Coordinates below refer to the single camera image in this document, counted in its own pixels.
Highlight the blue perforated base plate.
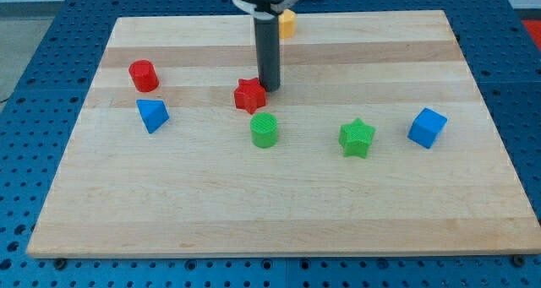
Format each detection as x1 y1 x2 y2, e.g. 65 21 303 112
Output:
1 0 540 287

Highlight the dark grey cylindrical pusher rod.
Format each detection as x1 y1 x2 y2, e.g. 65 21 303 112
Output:
254 16 281 92

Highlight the red cylinder block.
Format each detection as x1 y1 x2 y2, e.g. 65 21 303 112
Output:
128 59 159 92

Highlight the yellow block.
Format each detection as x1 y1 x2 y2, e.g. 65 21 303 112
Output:
278 9 297 39

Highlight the red star block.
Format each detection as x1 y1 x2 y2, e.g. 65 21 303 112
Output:
233 78 266 114

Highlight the wooden board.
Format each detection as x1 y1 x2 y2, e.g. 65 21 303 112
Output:
27 10 540 258

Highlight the blue cube block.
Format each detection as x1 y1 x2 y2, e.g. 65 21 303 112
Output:
407 108 448 149

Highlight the green star block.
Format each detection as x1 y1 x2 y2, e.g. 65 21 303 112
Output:
338 117 376 159

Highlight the blue triangular prism block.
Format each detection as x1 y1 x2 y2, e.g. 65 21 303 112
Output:
136 99 169 133

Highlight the green cylinder block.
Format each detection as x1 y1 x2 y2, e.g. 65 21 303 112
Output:
250 112 278 149

